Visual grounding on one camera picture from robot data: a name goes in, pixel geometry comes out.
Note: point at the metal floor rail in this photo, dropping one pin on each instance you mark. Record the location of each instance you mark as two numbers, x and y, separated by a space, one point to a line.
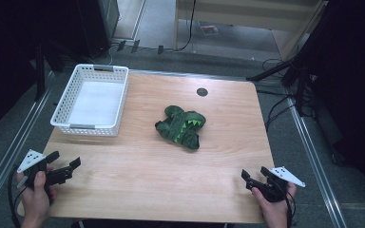
12 145
316 164

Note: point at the black tape strip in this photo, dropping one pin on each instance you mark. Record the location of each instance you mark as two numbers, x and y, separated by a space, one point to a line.
121 45
135 46
160 49

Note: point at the white plastic basket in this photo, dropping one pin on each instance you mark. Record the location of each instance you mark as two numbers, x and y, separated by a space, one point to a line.
92 101

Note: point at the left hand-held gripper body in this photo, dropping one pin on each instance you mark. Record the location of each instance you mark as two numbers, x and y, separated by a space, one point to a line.
53 177

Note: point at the dark round table grommet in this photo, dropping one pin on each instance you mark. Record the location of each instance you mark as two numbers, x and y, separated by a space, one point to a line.
202 92

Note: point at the black metal stand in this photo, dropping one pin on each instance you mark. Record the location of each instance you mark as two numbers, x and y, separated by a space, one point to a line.
297 66

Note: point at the person's right hand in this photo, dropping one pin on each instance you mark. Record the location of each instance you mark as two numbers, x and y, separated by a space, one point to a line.
274 210

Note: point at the person's left hand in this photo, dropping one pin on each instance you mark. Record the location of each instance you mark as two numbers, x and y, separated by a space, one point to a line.
37 196

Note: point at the dark cabinet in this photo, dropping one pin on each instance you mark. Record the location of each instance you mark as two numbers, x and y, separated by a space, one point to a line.
98 22

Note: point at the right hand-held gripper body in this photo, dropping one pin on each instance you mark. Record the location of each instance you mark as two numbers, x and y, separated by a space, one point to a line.
275 186

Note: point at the black upright post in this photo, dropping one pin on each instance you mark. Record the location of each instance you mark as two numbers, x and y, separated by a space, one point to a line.
39 72

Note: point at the red booklet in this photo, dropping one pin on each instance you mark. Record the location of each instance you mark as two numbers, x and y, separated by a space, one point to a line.
208 29

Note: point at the green plush toy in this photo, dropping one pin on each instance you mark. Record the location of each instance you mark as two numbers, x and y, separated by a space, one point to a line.
180 126

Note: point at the beige wooden furniture frame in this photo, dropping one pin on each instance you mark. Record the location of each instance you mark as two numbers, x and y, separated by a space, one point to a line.
250 12

